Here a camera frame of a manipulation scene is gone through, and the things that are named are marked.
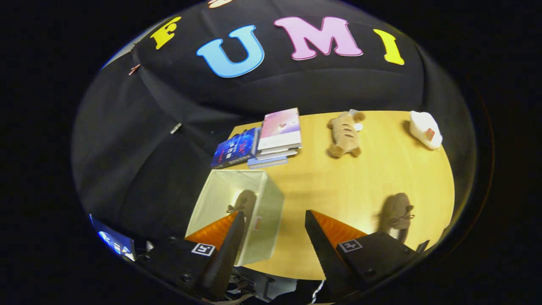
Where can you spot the small white clip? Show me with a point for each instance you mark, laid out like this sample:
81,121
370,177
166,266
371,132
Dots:
176,128

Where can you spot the white plush pouch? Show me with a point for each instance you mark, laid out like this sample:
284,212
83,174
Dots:
423,129

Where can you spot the wooden clothes peg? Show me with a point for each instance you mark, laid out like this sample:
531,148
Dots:
134,69

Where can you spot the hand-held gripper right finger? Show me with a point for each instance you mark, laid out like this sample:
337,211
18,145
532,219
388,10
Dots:
326,254

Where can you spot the lit blue screen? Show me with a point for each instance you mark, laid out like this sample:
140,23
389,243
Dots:
114,241

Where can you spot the green fabric storage box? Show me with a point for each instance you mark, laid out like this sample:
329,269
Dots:
266,212

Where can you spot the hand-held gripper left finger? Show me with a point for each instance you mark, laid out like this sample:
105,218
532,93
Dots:
224,258

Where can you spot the white cover book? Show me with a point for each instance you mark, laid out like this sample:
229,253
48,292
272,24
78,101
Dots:
279,152

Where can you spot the tan striped plush toy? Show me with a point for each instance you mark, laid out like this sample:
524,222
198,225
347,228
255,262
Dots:
345,135

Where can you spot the pale blue cover book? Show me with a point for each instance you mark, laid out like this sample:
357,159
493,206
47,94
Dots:
269,162

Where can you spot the brown fuzzy shoe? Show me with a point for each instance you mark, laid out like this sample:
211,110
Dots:
398,209
244,201

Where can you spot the dark blue book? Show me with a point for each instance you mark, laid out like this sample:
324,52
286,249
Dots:
235,148

